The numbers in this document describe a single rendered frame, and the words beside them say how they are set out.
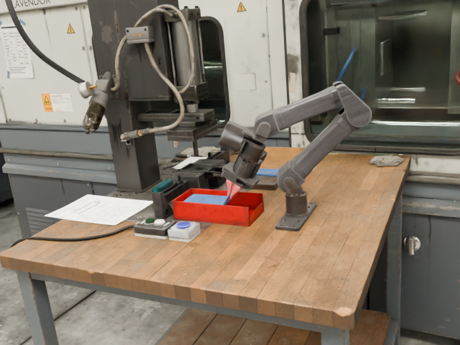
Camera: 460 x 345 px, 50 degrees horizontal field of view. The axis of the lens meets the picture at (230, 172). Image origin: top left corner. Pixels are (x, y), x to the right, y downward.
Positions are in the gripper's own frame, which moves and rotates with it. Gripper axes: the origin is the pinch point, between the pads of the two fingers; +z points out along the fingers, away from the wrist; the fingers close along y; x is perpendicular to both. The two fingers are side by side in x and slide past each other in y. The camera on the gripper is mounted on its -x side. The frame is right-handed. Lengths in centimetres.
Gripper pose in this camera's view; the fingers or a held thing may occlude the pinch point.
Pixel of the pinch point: (229, 197)
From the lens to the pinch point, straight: 147.7
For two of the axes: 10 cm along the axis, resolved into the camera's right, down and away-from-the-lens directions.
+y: -8.3, -5.2, 2.2
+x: -4.1, 3.0, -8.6
